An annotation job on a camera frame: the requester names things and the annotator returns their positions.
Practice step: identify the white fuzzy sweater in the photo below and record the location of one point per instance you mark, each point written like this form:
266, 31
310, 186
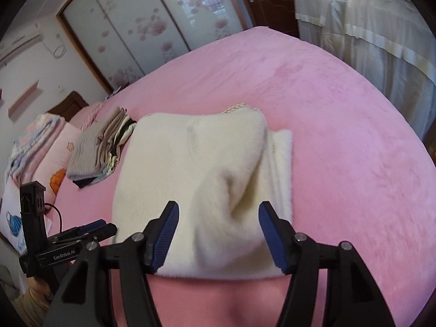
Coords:
204, 163

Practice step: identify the white lace covered furniture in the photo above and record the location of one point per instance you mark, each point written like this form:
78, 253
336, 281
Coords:
368, 41

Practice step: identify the brown wooden door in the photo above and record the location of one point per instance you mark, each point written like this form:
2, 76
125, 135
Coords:
269, 3

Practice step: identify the floral sliding door wardrobe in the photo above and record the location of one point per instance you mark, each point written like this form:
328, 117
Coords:
143, 24

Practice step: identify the grey knitted folded sweater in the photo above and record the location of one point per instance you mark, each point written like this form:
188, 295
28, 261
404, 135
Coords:
88, 150

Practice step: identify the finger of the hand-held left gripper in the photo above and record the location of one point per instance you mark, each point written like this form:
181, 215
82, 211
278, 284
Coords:
91, 225
108, 231

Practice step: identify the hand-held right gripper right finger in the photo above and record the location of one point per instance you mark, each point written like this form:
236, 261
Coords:
269, 238

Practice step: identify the pink printed pillow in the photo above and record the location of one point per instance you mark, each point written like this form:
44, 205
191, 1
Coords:
64, 150

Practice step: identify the floral folded quilt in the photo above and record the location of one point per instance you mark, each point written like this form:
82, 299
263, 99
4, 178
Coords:
30, 143

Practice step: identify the white air conditioner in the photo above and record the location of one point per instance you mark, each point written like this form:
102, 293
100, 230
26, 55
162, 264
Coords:
18, 46

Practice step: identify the pink bed blanket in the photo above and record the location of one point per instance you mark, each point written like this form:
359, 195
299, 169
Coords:
340, 143

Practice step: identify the white pillow with blue print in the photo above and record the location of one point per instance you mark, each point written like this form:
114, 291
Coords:
13, 224

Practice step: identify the person's left forearm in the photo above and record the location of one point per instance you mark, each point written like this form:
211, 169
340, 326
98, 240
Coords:
32, 313

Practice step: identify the pink wall shelf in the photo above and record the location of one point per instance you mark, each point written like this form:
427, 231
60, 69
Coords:
24, 98

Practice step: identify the black and green folded clothes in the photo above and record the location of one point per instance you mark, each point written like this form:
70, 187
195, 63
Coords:
121, 143

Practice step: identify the beige striped folded garment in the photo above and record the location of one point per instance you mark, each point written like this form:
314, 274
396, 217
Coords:
114, 133

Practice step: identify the person's left hand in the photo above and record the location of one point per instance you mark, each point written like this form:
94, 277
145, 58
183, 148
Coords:
39, 286

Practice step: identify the wooden headboard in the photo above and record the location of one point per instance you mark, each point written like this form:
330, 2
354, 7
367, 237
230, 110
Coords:
70, 104

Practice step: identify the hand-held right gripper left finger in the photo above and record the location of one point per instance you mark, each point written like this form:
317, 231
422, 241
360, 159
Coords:
167, 235

